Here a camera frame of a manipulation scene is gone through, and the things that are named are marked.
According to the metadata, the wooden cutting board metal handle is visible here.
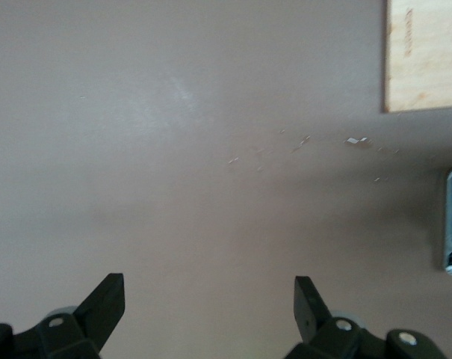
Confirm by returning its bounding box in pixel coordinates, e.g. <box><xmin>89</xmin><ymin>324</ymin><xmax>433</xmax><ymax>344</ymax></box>
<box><xmin>382</xmin><ymin>0</ymin><xmax>452</xmax><ymax>114</ymax></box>

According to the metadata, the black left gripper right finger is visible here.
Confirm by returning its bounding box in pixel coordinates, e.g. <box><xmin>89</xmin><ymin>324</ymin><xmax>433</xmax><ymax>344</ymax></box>
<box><xmin>288</xmin><ymin>275</ymin><xmax>445</xmax><ymax>359</ymax></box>

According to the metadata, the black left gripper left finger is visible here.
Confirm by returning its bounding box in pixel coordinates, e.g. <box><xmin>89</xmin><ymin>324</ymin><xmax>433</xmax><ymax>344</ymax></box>
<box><xmin>0</xmin><ymin>272</ymin><xmax>126</xmax><ymax>359</ymax></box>

